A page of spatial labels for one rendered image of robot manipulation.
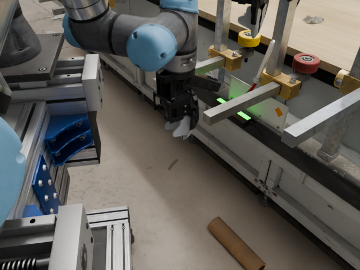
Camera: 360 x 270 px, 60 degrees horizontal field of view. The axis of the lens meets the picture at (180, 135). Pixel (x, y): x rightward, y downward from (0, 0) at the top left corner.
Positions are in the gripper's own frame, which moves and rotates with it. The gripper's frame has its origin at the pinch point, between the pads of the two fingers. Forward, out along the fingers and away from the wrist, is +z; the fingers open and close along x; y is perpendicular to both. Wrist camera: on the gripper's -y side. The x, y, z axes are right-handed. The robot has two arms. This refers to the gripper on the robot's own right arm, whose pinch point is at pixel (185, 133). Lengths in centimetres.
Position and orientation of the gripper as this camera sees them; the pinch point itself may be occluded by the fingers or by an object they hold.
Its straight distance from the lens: 82.8
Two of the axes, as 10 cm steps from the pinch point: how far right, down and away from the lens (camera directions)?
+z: 0.0, 7.8, 6.3
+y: -8.1, 3.7, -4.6
